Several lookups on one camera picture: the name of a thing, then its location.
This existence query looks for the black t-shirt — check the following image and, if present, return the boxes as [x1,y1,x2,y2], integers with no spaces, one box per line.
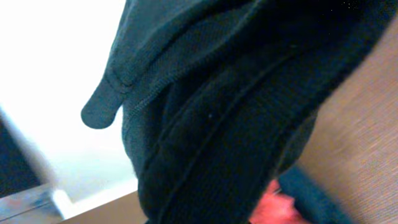
[81,0,397,223]

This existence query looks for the navy folded t-shirt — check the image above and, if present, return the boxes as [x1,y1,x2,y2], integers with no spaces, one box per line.
[279,166,354,224]

